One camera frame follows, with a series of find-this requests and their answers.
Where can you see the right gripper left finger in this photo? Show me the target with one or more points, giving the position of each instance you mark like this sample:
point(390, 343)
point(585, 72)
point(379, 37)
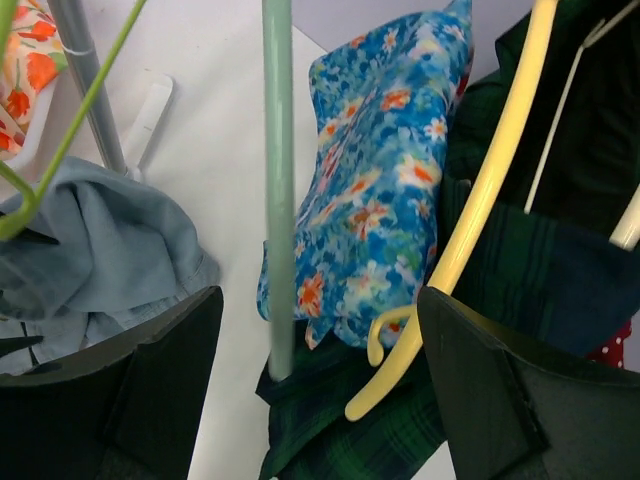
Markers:
point(126, 408)

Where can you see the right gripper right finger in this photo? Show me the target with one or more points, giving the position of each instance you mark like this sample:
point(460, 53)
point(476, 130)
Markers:
point(514, 407)

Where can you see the yellow hanger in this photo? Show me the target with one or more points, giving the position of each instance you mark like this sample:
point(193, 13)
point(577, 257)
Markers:
point(395, 338)

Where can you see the light blue denim garment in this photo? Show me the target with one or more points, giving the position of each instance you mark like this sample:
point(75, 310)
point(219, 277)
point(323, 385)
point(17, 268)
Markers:
point(124, 253)

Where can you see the lime green hanger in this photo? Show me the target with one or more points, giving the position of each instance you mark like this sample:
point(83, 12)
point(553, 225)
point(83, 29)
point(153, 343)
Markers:
point(63, 123)

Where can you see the blue floral skirt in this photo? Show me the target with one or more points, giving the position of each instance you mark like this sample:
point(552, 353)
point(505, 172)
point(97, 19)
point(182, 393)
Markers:
point(365, 234)

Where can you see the orange floral skirt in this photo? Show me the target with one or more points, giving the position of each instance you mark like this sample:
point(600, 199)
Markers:
point(32, 60)

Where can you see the pale mint hanger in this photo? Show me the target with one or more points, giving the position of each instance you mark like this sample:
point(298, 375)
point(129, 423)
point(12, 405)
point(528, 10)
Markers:
point(280, 185)

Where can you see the cream hanger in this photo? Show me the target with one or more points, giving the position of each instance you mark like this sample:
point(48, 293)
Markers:
point(588, 171)

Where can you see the red polka dot garment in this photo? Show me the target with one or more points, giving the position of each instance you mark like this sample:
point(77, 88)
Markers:
point(612, 352)

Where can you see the dark green plaid garment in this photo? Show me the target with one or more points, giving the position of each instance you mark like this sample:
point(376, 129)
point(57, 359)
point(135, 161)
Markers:
point(560, 282)

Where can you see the white plastic basket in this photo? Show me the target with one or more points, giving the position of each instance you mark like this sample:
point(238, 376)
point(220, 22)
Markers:
point(30, 130)

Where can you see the white clothes rack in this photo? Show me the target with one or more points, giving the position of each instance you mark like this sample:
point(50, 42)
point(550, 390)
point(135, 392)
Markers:
point(129, 105)

